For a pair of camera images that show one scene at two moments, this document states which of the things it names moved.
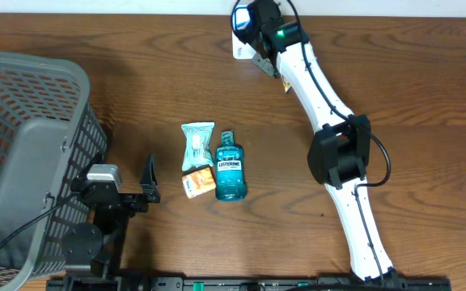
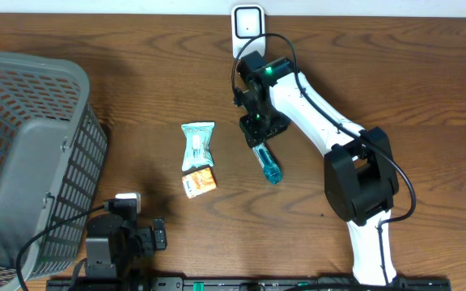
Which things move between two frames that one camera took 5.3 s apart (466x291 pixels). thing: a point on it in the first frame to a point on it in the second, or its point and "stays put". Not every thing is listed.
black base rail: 247,284 stays put
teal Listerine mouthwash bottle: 229,170 to 272,169
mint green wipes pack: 198,150 stays put
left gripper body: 137,202 to 147,242
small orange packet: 197,183 stays put
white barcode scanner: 240,20 stays put
